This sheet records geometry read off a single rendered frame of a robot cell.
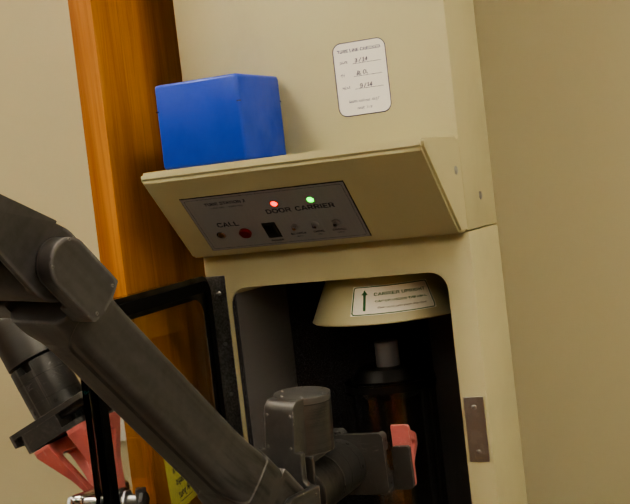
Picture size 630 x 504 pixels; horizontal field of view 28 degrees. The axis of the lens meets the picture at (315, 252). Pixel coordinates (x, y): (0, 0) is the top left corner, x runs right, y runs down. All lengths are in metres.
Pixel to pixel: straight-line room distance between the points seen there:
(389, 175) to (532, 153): 0.52
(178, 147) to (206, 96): 0.06
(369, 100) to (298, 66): 0.09
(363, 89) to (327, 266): 0.20
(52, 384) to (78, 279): 0.35
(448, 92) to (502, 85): 0.44
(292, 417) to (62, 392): 0.23
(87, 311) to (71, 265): 0.04
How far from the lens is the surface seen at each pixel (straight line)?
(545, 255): 1.75
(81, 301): 0.94
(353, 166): 1.25
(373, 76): 1.35
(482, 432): 1.35
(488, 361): 1.35
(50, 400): 1.28
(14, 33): 2.13
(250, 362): 1.46
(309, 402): 1.22
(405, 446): 1.33
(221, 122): 1.31
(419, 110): 1.33
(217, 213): 1.35
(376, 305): 1.39
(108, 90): 1.42
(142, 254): 1.43
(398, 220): 1.30
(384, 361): 1.47
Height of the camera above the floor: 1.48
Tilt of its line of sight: 3 degrees down
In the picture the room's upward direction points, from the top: 7 degrees counter-clockwise
